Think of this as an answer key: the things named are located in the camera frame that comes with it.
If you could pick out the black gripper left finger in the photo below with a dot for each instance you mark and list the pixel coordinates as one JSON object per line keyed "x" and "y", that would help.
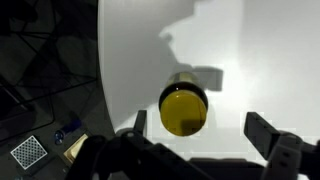
{"x": 140, "y": 122}

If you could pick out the black tripod stand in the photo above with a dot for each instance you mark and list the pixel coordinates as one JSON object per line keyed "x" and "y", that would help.
{"x": 37, "y": 64}

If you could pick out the yellow bottle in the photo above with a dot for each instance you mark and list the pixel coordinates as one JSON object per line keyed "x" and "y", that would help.
{"x": 183, "y": 104}

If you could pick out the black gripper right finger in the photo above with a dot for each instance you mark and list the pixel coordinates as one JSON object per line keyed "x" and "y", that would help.
{"x": 272, "y": 144}

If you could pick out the cream square box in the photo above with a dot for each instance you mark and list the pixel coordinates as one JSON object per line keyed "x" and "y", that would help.
{"x": 73, "y": 150}

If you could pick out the blue object on floor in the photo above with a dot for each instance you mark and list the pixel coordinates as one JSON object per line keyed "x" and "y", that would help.
{"x": 63, "y": 132}

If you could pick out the checkerboard calibration card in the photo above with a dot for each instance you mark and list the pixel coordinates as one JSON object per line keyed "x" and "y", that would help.
{"x": 29, "y": 152}

